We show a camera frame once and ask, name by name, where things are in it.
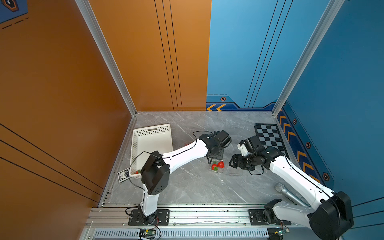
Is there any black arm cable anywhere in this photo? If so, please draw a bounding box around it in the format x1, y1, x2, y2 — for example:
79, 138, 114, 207
128, 130, 215, 193

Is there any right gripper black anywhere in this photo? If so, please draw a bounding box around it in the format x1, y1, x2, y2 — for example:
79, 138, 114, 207
227, 153, 257, 171

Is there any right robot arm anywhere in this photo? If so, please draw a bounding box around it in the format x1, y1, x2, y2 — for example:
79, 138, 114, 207
229, 136, 354, 240

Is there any green circuit board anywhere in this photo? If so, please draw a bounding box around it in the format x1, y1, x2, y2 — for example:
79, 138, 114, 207
267, 229, 290, 240
138, 229, 157, 240

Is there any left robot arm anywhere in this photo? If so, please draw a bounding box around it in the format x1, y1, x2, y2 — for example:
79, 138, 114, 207
139, 130, 232, 225

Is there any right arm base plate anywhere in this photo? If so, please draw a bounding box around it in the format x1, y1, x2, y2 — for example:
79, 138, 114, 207
248, 209, 292, 226

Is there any silver microphone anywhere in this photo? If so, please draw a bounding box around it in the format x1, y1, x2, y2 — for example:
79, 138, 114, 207
275, 183, 308, 207

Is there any white perforated plastic basket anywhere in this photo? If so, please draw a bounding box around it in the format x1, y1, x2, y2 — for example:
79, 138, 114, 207
129, 124, 173, 179

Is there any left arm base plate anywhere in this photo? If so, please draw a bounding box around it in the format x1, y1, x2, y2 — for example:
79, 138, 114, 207
128, 209, 170, 226

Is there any green circuit board right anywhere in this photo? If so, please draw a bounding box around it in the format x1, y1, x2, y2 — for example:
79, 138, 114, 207
267, 229, 290, 240

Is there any black white chessboard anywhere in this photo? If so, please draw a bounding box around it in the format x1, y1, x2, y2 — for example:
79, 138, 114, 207
254, 123, 286, 152

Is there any green circuit board left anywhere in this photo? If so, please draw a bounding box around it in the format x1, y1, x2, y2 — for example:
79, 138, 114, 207
138, 229, 157, 240

